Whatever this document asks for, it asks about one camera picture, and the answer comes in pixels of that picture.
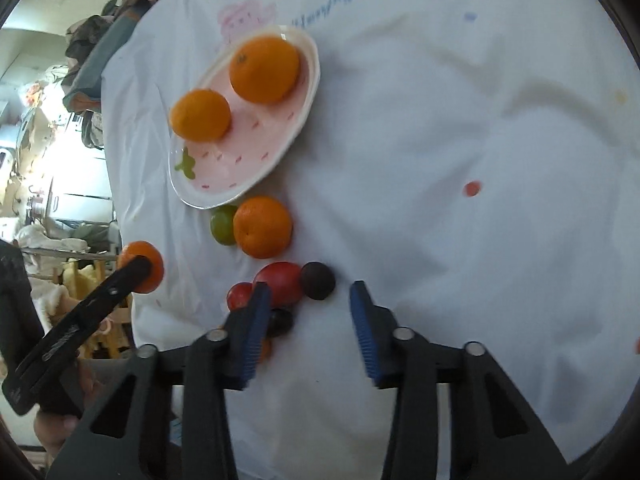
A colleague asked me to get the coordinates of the small red cherry tomato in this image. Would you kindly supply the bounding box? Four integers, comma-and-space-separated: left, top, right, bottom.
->
226, 282, 253, 311

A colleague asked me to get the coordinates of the person's left hand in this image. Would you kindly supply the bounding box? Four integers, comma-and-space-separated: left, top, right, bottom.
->
34, 360, 104, 458

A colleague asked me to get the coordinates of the large red tomato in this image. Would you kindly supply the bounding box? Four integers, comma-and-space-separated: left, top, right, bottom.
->
253, 261, 304, 308

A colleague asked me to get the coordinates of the white cartoon bed sheet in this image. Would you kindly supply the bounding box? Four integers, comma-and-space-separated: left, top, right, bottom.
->
102, 0, 639, 479

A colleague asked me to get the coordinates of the pink strawberry oval plate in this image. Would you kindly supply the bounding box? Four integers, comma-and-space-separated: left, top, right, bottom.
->
167, 25, 321, 210

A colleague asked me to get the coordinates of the small mandarin orange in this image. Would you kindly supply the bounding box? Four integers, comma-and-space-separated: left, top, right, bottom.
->
117, 240, 165, 294

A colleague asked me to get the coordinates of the small orange kumquat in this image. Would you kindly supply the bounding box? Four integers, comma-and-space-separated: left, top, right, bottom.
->
259, 338, 272, 363

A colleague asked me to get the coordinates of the medium mandarin orange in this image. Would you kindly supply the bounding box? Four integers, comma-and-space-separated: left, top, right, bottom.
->
233, 196, 293, 259

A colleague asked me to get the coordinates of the green lime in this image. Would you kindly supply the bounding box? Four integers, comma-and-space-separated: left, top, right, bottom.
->
209, 204, 238, 246

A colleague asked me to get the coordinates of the pile of clothes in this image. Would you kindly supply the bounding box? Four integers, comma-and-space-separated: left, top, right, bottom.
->
61, 0, 158, 150

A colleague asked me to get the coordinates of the wooden yellow chair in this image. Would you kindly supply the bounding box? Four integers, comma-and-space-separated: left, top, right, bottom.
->
47, 258, 131, 359

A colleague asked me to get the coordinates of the large orange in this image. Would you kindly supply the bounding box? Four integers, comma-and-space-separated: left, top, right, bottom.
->
229, 36, 300, 105
169, 89, 232, 142

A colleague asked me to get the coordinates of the dark purple grape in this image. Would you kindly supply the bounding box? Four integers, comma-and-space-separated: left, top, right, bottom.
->
299, 261, 336, 301

